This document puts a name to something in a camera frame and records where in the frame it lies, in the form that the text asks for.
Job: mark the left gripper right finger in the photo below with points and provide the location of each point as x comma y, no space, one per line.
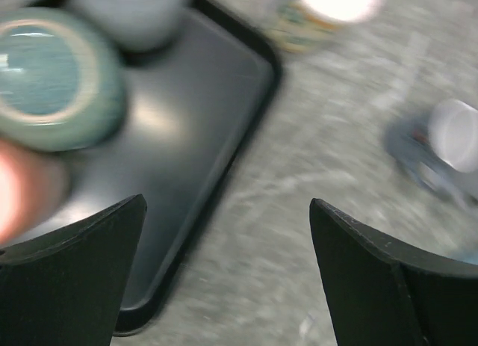
383,291

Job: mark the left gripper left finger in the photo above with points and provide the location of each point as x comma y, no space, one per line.
66,287

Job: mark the dark slate blue mug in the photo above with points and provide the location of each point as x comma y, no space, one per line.
437,149

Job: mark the light blue mug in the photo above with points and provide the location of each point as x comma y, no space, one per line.
468,256

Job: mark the pink mug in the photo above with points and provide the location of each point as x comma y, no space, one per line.
33,186

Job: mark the teal green mug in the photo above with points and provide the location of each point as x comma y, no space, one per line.
62,85

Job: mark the pale grey-blue mug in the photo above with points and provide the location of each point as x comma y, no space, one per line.
136,25

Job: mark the black serving tray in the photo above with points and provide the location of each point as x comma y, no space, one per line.
192,108

